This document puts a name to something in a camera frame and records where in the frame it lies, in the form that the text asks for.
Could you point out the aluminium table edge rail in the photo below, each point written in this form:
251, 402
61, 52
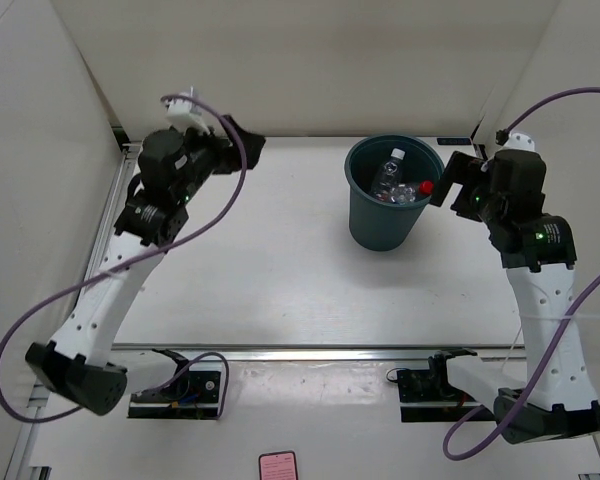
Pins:
263, 353

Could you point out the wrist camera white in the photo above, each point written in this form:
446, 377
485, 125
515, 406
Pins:
514, 140
182, 115

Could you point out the dark green plastic bin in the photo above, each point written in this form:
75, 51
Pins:
377, 225

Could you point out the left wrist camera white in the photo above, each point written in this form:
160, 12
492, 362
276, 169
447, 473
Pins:
182, 115

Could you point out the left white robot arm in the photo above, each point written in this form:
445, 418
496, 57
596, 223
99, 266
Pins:
77, 363

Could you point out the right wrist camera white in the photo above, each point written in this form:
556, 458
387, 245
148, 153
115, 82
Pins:
514, 140

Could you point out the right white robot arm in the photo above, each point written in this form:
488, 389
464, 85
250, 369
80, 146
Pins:
537, 250

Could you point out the red label plastic bottle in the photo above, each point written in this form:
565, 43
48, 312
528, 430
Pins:
408, 193

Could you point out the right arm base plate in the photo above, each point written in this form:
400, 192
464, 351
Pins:
425, 395

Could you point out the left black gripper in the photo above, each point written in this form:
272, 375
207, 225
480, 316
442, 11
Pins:
227, 162

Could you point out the black table logo sticker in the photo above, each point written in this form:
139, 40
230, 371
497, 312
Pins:
453, 141

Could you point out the pink smartphone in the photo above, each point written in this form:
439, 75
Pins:
278, 466

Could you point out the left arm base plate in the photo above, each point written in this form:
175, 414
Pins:
189, 395

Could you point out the clear white cap bottle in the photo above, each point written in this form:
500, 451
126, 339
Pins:
388, 176

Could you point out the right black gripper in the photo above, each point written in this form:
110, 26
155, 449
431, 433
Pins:
460, 169

